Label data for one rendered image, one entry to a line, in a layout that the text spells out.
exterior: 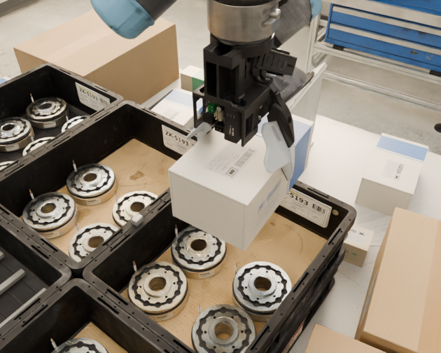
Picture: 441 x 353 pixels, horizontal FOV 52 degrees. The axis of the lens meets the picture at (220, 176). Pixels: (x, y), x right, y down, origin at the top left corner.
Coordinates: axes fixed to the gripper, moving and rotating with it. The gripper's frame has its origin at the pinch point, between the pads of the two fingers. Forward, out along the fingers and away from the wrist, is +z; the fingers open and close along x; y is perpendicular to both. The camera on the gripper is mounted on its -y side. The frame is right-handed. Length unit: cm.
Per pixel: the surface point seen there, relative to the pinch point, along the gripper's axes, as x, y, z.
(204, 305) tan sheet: -1.7, 9.2, 27.7
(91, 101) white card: -57, -22, 23
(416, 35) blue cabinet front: -8, -195, 64
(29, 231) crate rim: -31.6, 18.4, 17.7
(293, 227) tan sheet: 3.9, -14.9, 27.9
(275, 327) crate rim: 12.4, 11.7, 17.7
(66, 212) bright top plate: -35.6, 8.1, 24.9
